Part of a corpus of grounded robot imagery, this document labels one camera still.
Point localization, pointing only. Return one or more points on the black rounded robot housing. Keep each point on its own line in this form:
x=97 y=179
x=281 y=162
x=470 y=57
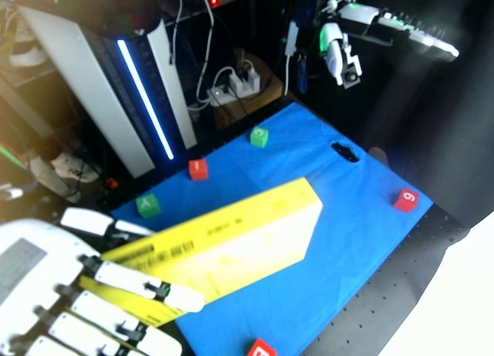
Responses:
x=127 y=8

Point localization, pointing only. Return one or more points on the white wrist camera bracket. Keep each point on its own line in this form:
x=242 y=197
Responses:
x=352 y=77

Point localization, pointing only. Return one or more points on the green block with letter Y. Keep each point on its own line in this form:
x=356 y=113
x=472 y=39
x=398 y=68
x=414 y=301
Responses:
x=147 y=206

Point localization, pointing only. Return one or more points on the blue cloth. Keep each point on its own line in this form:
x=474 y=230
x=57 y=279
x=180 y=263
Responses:
x=347 y=236

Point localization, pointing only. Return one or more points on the green block with letter C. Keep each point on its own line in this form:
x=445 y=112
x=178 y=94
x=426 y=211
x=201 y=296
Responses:
x=259 y=137

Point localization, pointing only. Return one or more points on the white plug adapter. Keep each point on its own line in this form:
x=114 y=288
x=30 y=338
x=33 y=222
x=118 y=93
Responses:
x=245 y=80

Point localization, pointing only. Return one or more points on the blue hanging tool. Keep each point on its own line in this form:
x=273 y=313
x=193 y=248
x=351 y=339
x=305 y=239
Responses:
x=303 y=72

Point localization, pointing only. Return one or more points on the red block with white letter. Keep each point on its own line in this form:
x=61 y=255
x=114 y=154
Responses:
x=261 y=349

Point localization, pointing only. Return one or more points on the red block with number 9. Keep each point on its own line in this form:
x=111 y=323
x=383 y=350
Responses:
x=405 y=201

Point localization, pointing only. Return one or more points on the red block with minus sign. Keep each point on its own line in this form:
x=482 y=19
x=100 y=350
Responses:
x=198 y=170

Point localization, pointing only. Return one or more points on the yellow rectangular box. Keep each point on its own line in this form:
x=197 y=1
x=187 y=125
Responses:
x=251 y=232

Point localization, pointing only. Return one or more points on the white power strip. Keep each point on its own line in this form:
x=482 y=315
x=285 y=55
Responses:
x=266 y=85
x=222 y=95

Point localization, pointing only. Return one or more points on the white tower with blue light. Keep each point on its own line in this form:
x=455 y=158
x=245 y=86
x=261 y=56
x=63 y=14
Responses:
x=77 y=70

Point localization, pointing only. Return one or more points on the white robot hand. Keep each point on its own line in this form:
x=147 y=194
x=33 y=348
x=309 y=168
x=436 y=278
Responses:
x=361 y=14
x=34 y=263

